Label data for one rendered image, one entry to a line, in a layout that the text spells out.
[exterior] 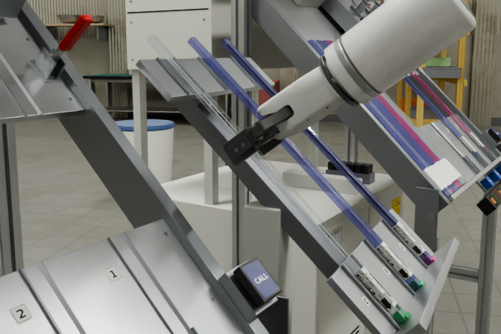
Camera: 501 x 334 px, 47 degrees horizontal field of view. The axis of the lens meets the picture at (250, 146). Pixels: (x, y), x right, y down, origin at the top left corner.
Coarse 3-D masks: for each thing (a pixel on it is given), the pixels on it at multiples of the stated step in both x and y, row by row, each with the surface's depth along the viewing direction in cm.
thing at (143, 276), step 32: (160, 224) 70; (64, 256) 58; (96, 256) 60; (128, 256) 63; (160, 256) 66; (0, 288) 52; (32, 288) 53; (64, 288) 56; (96, 288) 58; (128, 288) 60; (160, 288) 63; (192, 288) 66; (0, 320) 50; (32, 320) 51; (64, 320) 53; (96, 320) 55; (128, 320) 58; (160, 320) 60; (192, 320) 63; (224, 320) 66
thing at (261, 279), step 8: (248, 264) 67; (256, 264) 68; (248, 272) 66; (256, 272) 67; (264, 272) 68; (256, 280) 66; (264, 280) 67; (272, 280) 68; (256, 288) 65; (264, 288) 66; (272, 288) 67; (264, 296) 65
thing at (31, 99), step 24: (0, 24) 77; (0, 48) 73; (24, 48) 76; (0, 72) 70; (24, 72) 73; (0, 96) 68; (24, 96) 70; (48, 96) 73; (72, 96) 76; (0, 120) 66; (24, 120) 69
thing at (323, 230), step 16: (160, 48) 81; (176, 64) 80; (192, 80) 80; (208, 96) 80; (224, 112) 79; (224, 128) 78; (256, 160) 77; (272, 176) 76; (288, 192) 76; (304, 208) 75; (320, 224) 74; (336, 240) 74; (352, 256) 74; (400, 320) 72
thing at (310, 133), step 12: (228, 48) 101; (240, 60) 100; (252, 72) 99; (264, 84) 99; (312, 132) 97; (324, 144) 96; (336, 156) 96; (348, 168) 96; (348, 180) 95; (360, 180) 95; (360, 192) 94; (372, 204) 94; (384, 216) 93
